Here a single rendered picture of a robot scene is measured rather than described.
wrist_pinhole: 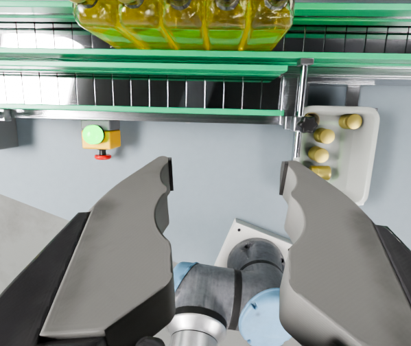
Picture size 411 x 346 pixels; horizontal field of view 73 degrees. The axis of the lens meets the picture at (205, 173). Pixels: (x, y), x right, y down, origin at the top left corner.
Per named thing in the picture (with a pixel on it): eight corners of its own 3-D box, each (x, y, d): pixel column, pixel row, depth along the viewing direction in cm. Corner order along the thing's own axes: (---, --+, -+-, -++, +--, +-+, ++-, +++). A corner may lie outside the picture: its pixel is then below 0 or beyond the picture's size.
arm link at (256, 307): (281, 312, 65) (297, 362, 52) (225, 303, 66) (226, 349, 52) (291, 266, 63) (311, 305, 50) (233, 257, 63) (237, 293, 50)
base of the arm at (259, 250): (269, 298, 76) (276, 324, 66) (218, 277, 75) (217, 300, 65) (294, 250, 73) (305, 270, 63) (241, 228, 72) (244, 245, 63)
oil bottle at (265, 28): (269, 26, 53) (302, -31, 32) (267, 58, 54) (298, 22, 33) (240, 27, 53) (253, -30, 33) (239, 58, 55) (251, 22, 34)
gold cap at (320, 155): (322, 160, 69) (329, 163, 64) (307, 160, 69) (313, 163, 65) (322, 145, 68) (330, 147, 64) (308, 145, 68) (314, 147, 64)
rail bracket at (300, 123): (302, 66, 54) (326, 52, 42) (294, 152, 57) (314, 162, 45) (286, 66, 54) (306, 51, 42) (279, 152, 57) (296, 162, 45)
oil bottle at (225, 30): (239, 27, 53) (252, -30, 33) (237, 58, 55) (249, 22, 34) (210, 26, 54) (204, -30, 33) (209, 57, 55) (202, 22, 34)
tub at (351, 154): (361, 108, 67) (382, 107, 59) (349, 196, 72) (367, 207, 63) (289, 106, 68) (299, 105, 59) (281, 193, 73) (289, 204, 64)
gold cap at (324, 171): (324, 178, 70) (307, 178, 70) (326, 164, 69) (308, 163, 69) (330, 181, 66) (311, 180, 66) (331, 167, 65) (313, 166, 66)
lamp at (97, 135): (104, 124, 64) (99, 125, 61) (105, 144, 65) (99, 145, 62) (85, 124, 64) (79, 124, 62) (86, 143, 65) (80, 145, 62)
